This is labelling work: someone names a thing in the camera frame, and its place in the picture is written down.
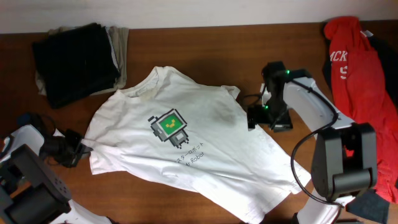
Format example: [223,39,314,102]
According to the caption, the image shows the white t-shirt with robot print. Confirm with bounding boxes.
[83,67,310,223]

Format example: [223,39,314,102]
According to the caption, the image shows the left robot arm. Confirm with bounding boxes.
[1,113,114,224]

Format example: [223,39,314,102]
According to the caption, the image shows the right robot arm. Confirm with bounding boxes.
[247,62,377,223]

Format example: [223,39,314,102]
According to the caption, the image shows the dark blue object at left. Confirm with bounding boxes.
[17,113,32,127]

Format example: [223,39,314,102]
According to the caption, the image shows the red t-shirt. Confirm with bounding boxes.
[323,16,397,203]

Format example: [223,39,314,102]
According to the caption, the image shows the folded black garment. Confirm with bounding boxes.
[32,23,121,109]

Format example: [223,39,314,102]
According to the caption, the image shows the folded beige garment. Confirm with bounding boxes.
[35,26,129,96]

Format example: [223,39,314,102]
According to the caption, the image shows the dark grey garment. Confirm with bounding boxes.
[321,34,398,224]

